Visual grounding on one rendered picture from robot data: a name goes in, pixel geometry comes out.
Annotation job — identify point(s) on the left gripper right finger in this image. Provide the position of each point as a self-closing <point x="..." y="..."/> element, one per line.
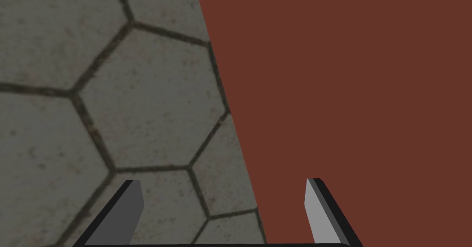
<point x="323" y="217"/>

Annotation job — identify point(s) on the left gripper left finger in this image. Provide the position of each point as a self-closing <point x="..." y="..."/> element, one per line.
<point x="117" y="217"/>

